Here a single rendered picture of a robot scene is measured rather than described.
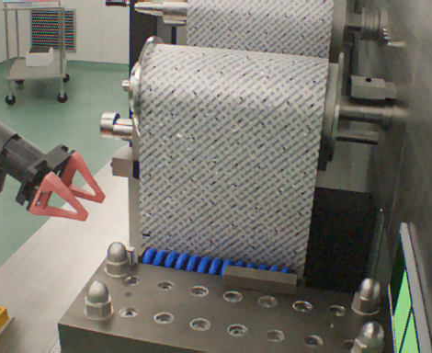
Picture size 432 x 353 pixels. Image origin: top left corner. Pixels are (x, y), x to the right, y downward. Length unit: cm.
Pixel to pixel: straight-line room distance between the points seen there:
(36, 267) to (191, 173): 41
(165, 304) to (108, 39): 619
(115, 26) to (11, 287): 589
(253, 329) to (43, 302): 40
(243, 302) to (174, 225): 16
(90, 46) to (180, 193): 619
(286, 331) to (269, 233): 15
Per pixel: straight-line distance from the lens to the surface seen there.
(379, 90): 75
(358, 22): 99
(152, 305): 72
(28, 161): 82
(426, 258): 44
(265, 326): 70
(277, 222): 77
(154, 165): 78
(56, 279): 102
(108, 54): 686
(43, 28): 715
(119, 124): 87
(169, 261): 80
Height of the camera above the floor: 145
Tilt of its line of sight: 23 degrees down
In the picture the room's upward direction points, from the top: 3 degrees clockwise
